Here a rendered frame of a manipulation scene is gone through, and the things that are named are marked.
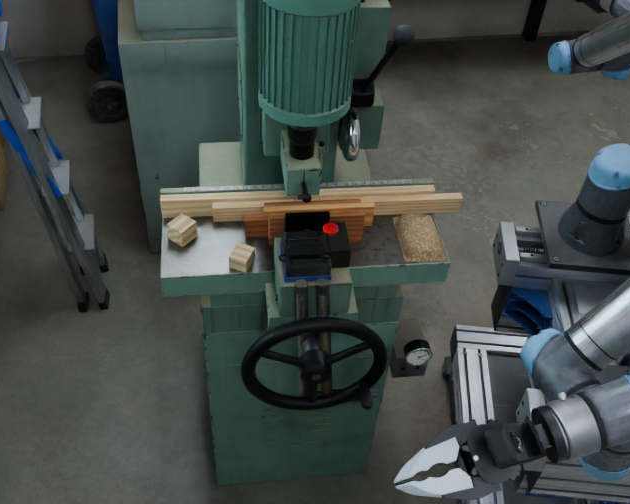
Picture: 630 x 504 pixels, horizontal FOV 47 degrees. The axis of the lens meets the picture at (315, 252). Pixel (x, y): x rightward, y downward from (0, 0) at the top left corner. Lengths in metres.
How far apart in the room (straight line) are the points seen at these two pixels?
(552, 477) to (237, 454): 0.87
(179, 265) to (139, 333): 1.07
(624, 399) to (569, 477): 0.61
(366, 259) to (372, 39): 0.46
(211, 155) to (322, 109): 0.65
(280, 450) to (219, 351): 0.49
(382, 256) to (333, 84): 0.41
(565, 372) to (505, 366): 1.18
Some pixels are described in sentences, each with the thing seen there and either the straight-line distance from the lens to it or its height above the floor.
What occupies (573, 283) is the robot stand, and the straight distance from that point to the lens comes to 1.83.
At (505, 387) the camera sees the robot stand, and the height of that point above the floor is 0.21.
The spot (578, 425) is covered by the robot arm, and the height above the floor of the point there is 1.22.
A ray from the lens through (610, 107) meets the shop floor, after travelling 3.95.
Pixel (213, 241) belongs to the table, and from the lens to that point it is 1.53.
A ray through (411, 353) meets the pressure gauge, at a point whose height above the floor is 0.67.
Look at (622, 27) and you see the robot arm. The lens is 1.64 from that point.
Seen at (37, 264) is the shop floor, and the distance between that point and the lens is 2.84.
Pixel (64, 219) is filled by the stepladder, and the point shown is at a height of 0.43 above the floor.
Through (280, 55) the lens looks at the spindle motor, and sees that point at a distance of 1.27.
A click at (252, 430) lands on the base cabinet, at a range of 1.95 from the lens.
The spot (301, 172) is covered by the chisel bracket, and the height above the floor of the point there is 1.06.
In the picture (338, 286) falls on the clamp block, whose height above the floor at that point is 0.95.
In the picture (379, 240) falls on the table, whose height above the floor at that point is 0.90.
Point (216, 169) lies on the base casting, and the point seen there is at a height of 0.80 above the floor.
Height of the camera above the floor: 1.97
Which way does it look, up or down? 45 degrees down
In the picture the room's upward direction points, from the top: 4 degrees clockwise
